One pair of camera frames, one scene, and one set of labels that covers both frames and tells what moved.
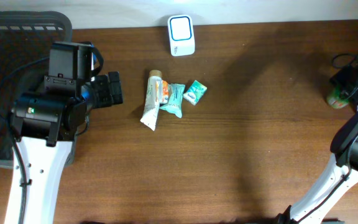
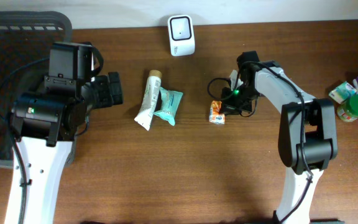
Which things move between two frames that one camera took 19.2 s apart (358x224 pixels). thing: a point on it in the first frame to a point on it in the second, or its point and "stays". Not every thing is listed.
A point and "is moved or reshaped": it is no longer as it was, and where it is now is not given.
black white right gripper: x=336 y=80 to x=228 y=105
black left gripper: x=106 y=95 stays
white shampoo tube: x=150 y=114 is moved or reshaped
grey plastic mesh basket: x=15 y=56 stays
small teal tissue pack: x=194 y=92 to x=342 y=93
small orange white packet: x=162 y=91 to x=215 y=117
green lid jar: x=337 y=99 is moved or reshaped
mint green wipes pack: x=174 y=104 to x=169 y=101
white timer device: x=181 y=35 stays
